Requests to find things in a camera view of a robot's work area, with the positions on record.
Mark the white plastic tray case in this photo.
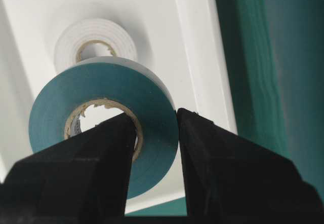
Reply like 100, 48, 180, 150
0, 0, 238, 214

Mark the teal green tape roll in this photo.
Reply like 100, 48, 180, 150
28, 57, 179, 198

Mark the white tape roll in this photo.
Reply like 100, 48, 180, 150
54, 18, 138, 73

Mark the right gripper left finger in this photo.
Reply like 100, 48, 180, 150
1, 114, 136, 223

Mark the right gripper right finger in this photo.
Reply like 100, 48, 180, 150
177, 108, 323, 223

